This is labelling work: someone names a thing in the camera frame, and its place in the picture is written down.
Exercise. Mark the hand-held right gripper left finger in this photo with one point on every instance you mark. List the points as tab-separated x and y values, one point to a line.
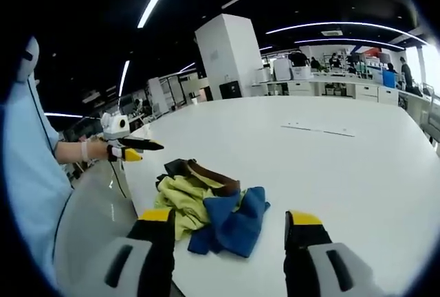
154	262

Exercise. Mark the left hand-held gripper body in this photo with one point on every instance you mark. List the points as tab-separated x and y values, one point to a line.
115	126

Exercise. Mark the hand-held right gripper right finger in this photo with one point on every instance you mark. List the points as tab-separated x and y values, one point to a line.
309	262

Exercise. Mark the yellow blue brown garment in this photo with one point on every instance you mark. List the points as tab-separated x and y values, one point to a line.
220	214

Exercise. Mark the white template sheet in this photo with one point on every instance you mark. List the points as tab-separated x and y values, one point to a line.
319	130

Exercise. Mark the person's left hand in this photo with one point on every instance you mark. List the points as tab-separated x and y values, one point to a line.
97	150

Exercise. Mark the pale wristband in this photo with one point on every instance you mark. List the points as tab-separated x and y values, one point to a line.
84	151

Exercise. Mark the white cup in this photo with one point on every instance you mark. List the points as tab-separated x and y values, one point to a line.
194	100

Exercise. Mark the person's light blue shirt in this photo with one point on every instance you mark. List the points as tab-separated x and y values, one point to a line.
31	159

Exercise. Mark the black cabinet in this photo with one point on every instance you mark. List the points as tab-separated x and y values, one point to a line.
229	89

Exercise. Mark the white worn chest device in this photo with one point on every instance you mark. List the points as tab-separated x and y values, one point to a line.
30	58

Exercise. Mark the white square pillar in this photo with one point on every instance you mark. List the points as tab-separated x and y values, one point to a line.
230	56

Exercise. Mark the white storage box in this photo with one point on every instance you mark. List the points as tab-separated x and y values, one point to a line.
301	73

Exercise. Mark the long white counter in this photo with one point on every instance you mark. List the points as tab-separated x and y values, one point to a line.
343	85

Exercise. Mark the office chair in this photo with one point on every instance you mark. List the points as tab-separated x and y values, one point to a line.
431	108

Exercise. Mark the blue bin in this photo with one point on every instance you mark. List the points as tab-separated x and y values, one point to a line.
388	79

